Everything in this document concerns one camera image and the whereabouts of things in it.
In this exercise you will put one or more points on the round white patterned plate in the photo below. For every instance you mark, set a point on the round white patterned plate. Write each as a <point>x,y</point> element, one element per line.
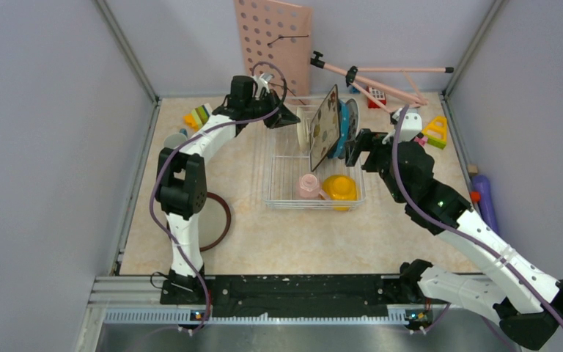
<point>354,118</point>

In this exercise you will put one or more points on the pink pegboard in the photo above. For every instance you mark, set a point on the pink pegboard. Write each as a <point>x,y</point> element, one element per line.
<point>280,33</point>

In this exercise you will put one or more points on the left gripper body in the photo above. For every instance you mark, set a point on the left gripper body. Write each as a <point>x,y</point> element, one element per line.
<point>267,101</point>

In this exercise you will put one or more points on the pink tripod stand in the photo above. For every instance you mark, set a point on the pink tripod stand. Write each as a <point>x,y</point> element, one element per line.
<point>354,79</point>

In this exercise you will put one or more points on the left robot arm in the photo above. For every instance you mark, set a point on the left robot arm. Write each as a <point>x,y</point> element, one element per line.
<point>181,184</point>

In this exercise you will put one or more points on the yellow triangle toy block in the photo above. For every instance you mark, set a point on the yellow triangle toy block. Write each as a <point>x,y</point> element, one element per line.
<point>436,132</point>

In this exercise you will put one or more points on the cream bowl with brown rim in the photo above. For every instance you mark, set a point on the cream bowl with brown rim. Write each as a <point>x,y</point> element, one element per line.
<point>304,129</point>

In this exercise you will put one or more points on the blue grey mug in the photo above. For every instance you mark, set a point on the blue grey mug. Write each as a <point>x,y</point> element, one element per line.
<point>175,140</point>

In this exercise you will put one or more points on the yellow ribbed bowl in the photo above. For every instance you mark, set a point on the yellow ribbed bowl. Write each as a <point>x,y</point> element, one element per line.
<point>340,188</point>

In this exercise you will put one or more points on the dark brown round saucer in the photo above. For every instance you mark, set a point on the dark brown round saucer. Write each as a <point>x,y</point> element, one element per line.
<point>214,223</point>

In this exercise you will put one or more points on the square floral plate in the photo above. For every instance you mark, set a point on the square floral plate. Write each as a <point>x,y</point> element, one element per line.
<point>324,128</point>

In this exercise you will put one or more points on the teal polka dot plate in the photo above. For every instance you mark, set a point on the teal polka dot plate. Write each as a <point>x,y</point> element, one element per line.
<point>338,150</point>

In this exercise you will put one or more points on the red toy block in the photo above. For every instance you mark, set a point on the red toy block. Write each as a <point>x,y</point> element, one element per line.
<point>376,94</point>

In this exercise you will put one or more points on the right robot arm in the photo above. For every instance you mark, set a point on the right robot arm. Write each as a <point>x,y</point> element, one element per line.
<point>523,301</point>

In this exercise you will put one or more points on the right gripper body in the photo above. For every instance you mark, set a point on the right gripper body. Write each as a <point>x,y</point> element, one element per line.
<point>380,158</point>

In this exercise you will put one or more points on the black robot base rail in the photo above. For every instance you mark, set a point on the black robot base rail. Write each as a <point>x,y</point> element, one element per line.
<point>296,296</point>

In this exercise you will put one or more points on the small wooden block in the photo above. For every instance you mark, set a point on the small wooden block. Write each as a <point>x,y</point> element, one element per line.
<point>472,170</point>

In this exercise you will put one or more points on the pink mug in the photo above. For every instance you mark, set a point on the pink mug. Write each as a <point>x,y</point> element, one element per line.
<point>309,187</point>

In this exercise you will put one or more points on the stacked coloured toy blocks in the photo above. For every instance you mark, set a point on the stacked coloured toy blocks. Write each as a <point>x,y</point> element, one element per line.
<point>198,116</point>

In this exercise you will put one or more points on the white wire dish rack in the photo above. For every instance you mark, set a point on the white wire dish rack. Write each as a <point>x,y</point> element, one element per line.
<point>285,164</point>

